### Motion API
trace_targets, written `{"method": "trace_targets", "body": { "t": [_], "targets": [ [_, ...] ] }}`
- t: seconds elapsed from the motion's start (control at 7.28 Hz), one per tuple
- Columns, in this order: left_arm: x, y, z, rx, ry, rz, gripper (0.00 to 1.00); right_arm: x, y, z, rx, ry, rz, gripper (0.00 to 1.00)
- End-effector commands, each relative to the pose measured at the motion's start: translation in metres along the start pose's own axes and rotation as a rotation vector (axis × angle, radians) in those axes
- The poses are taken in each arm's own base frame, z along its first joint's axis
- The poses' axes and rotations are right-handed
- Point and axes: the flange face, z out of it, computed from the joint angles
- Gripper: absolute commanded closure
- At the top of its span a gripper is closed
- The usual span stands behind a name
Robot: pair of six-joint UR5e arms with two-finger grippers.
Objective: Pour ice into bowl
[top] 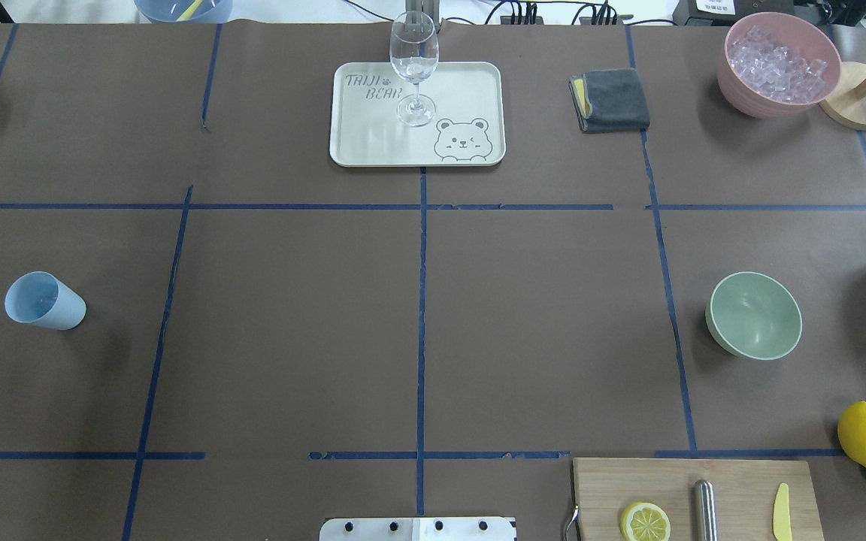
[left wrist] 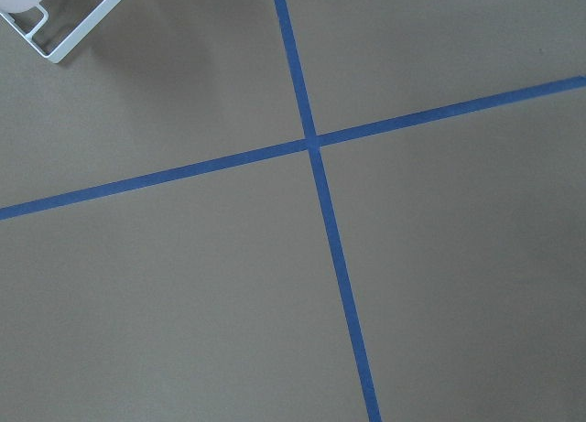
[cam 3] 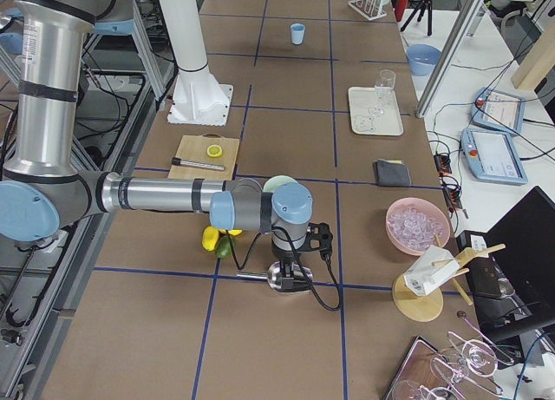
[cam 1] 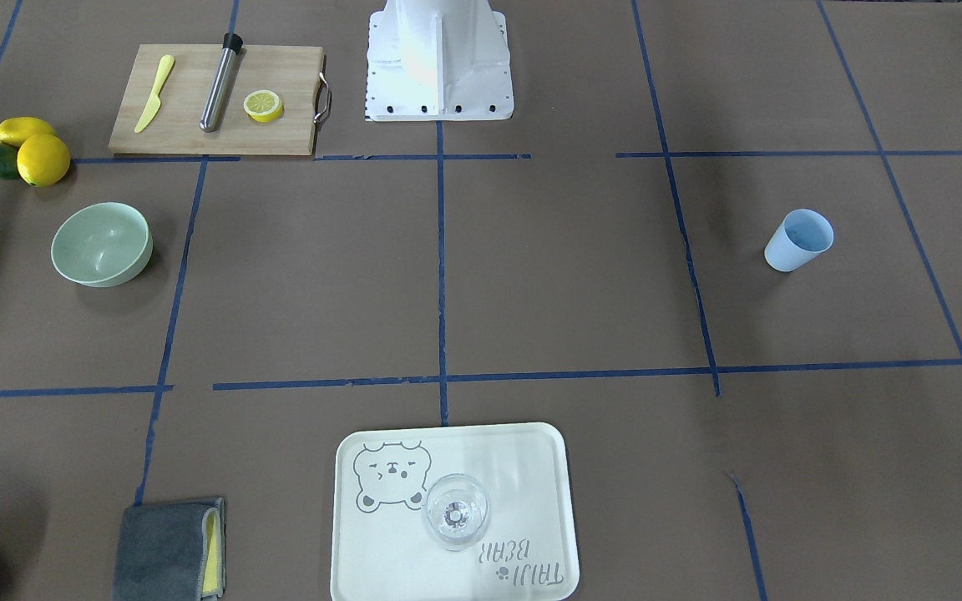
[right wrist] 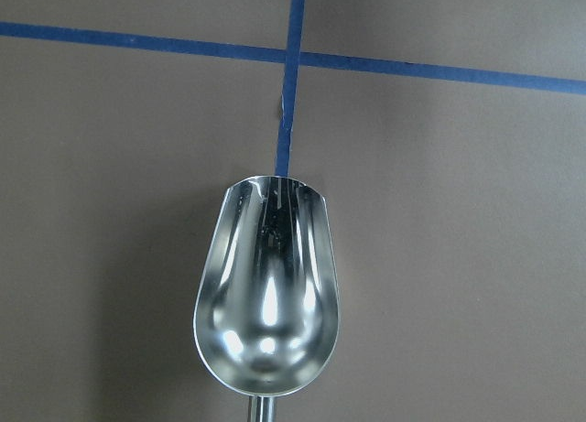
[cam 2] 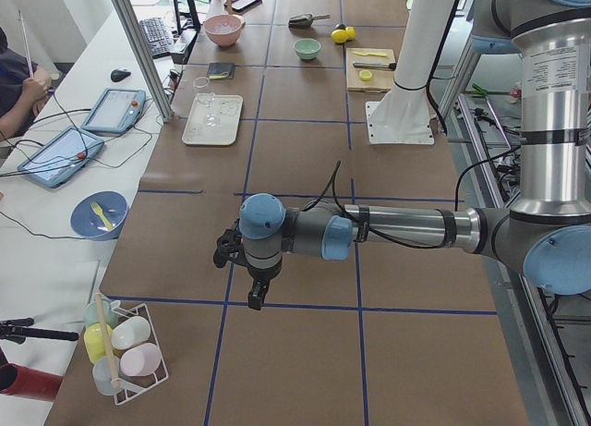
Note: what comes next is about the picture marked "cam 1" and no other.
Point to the steel muddler black cap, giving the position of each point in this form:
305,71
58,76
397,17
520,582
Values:
214,107

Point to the wooden cutting board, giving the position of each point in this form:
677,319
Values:
293,72

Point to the half lemon slice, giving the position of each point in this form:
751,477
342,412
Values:
263,106

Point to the yellow lemon front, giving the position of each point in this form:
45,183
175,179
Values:
43,160

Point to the cream bear tray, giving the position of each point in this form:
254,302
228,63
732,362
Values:
381,549

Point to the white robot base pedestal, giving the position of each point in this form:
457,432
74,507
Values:
438,61

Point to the light blue cup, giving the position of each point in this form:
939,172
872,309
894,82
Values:
802,235

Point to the yellow lemon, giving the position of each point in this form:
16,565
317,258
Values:
15,131
43,160

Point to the yellow lemon back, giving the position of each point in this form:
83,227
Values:
15,131

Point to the green bowl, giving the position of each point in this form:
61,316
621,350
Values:
104,245

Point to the clear wine glass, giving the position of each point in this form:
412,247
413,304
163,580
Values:
457,512

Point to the yellow plastic knife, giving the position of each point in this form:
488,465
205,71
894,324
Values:
153,102

